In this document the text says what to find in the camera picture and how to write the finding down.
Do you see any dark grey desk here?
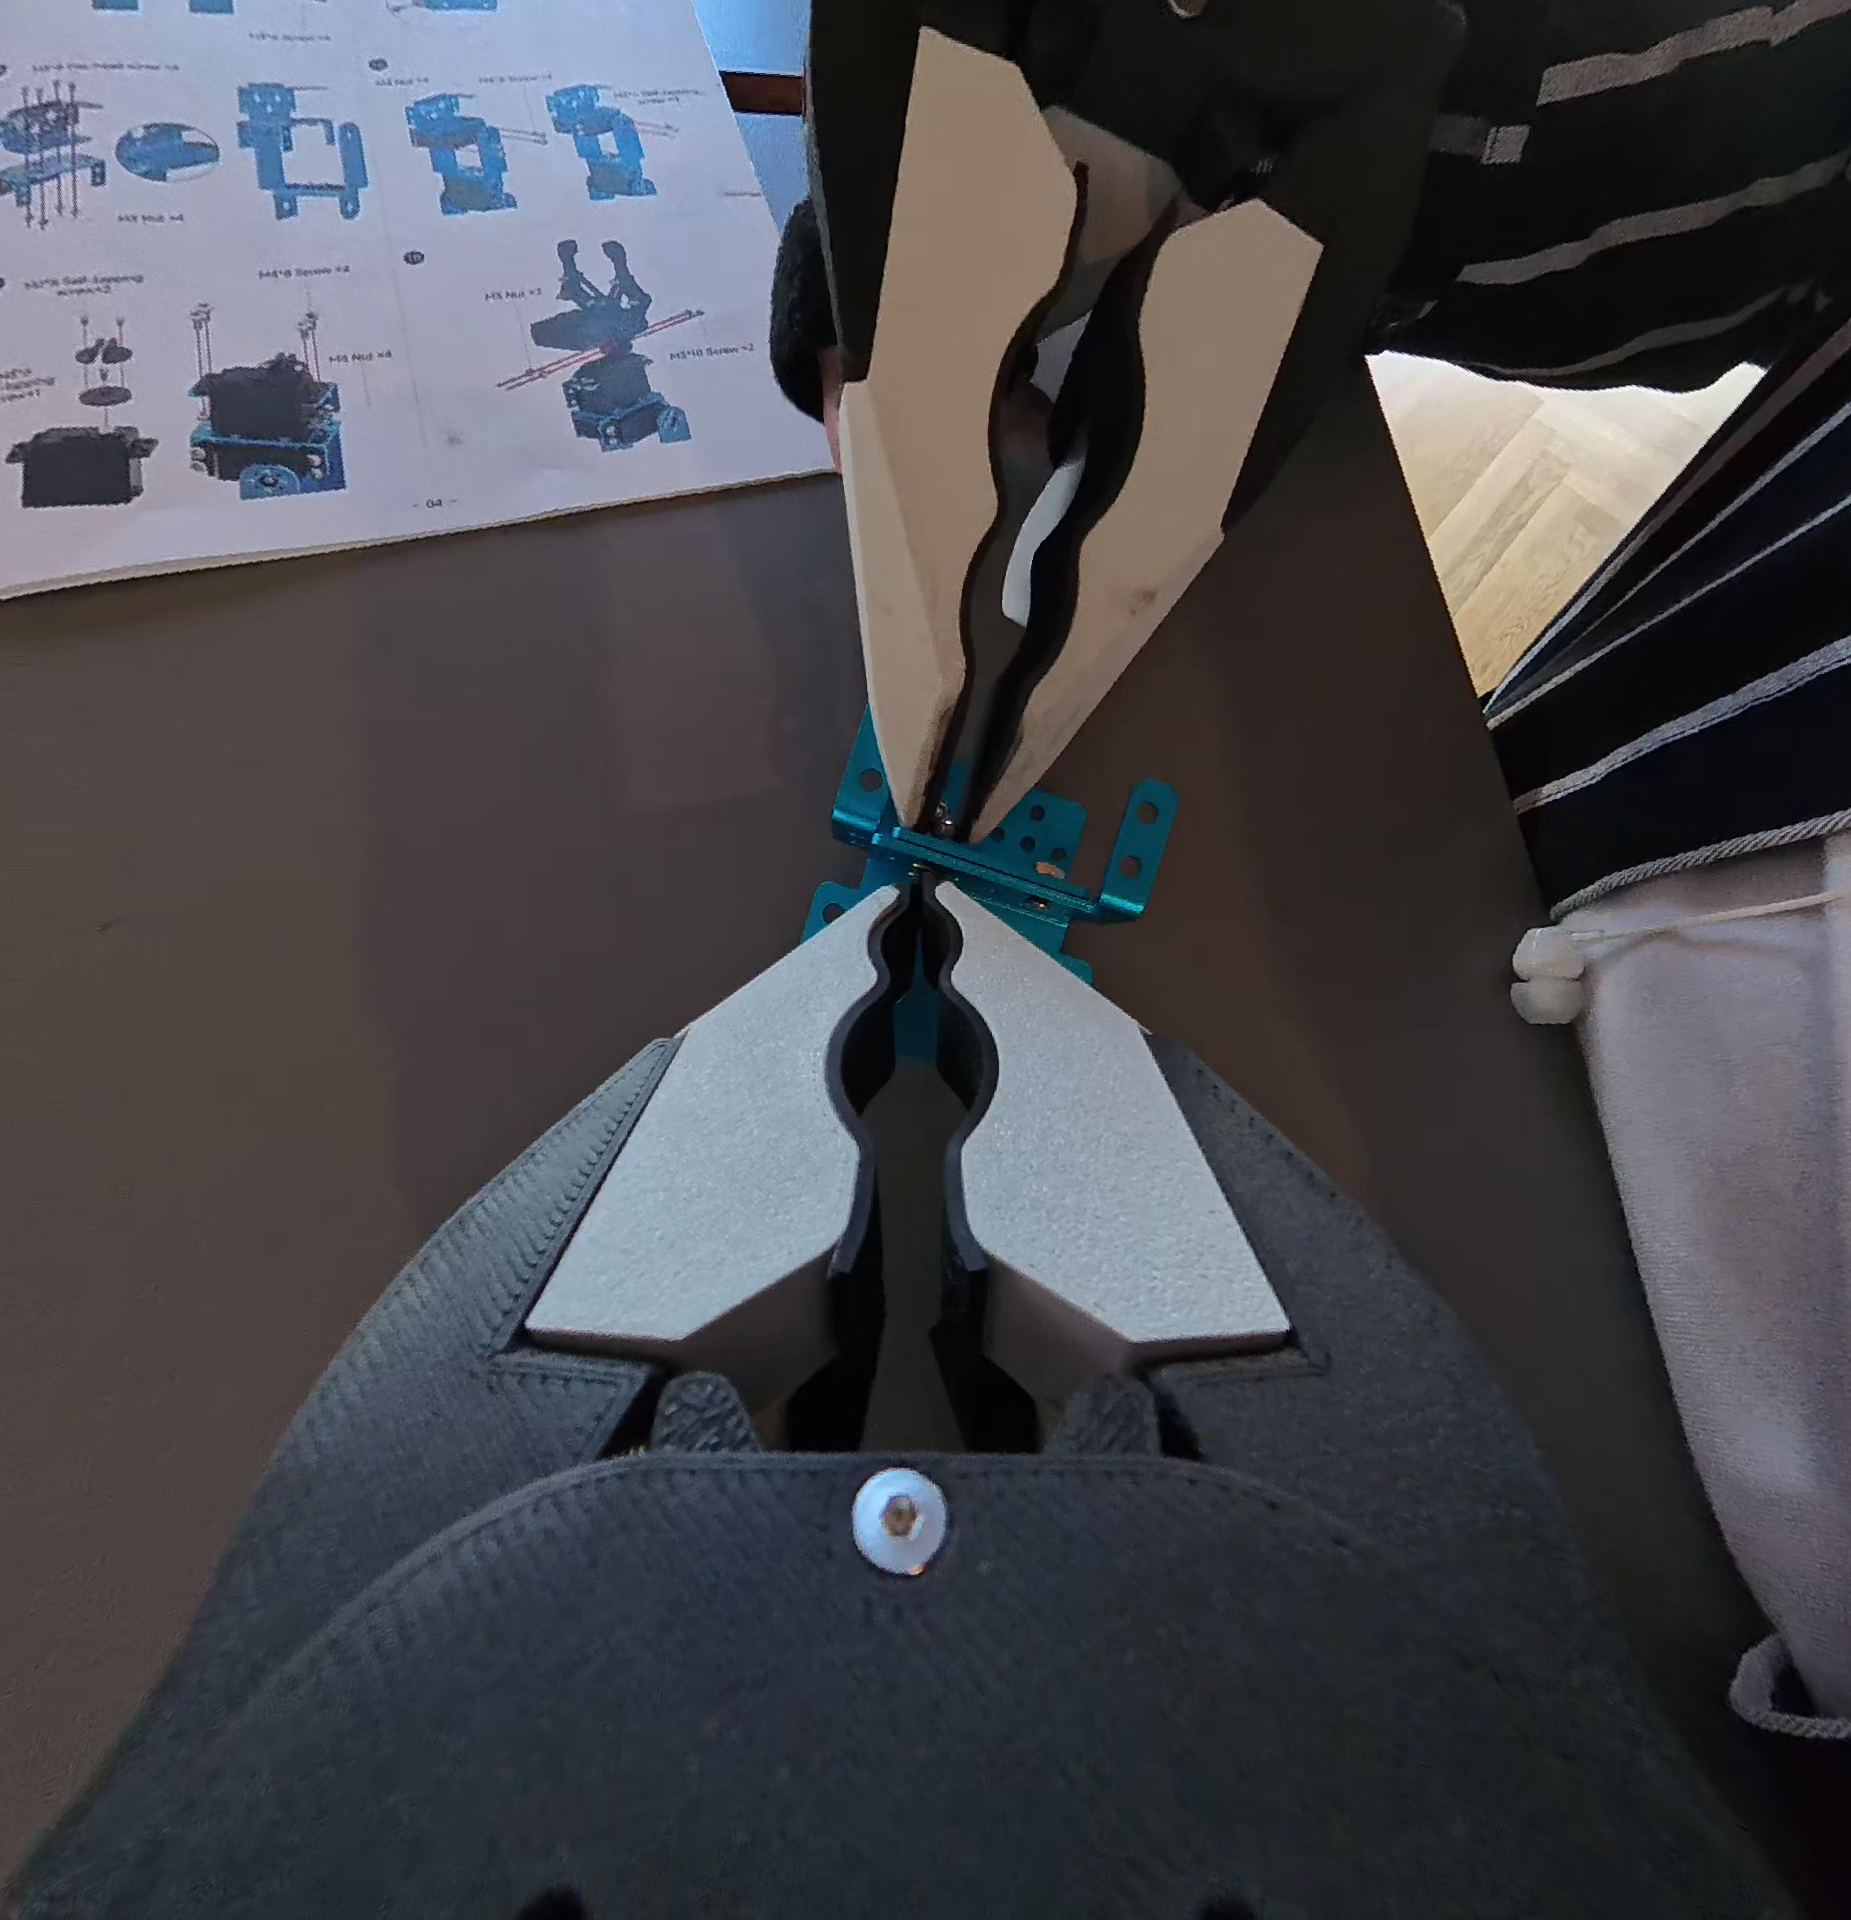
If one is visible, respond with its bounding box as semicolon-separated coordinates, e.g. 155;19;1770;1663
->
0;67;1783;1920

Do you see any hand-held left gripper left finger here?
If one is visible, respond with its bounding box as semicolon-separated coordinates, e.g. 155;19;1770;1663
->
525;882;914;1456

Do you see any white garment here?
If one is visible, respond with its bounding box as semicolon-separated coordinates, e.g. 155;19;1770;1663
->
1555;824;1851;1727

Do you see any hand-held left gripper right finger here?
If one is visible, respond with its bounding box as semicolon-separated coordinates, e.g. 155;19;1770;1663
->
925;874;1293;1456

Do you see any blue metal bracket assembly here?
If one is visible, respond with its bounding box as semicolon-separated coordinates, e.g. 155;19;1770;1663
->
809;706;1179;1083

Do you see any white instruction manual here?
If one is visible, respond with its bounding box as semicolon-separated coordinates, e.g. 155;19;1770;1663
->
0;0;842;608

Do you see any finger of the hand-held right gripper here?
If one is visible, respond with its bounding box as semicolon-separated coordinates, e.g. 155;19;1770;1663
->
840;26;1088;815
983;192;1326;837

